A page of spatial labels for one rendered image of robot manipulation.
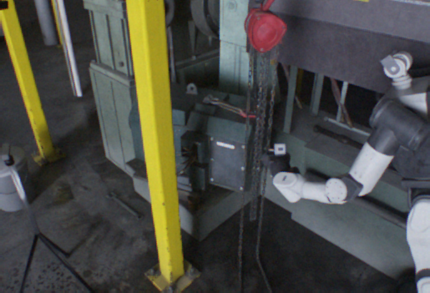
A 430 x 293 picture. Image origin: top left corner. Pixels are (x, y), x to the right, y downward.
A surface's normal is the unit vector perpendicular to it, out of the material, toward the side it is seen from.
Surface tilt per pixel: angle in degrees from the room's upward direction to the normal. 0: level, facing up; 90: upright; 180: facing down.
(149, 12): 90
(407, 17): 78
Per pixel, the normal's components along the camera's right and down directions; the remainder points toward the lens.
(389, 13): -0.68, 0.18
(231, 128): -0.30, -0.27
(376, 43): -0.69, 0.37
